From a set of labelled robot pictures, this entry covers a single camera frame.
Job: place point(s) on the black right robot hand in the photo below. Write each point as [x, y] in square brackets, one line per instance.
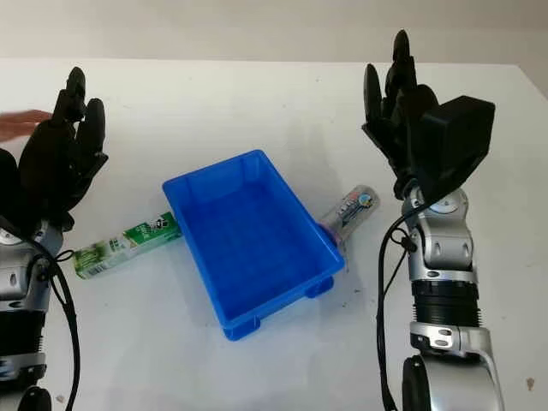
[398, 128]

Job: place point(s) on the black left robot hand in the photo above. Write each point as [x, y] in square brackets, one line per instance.
[55, 162]

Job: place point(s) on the person's bare hand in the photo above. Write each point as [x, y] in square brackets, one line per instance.
[21, 124]

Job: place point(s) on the silver printed bag roll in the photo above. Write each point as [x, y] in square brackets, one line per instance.
[353, 207]

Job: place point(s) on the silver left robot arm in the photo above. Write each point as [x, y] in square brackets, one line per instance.
[17, 274]

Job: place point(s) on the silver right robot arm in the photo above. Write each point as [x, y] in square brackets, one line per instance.
[449, 252]

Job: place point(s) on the blue plastic tray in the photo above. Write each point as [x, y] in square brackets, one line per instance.
[252, 231]

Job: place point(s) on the green toothpaste box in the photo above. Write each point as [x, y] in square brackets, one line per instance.
[124, 246]

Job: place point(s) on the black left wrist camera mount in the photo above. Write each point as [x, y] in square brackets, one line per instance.
[8, 184]

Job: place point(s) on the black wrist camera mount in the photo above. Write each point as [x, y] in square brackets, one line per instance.
[458, 137]
[8, 184]

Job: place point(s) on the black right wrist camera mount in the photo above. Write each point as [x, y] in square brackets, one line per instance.
[458, 137]

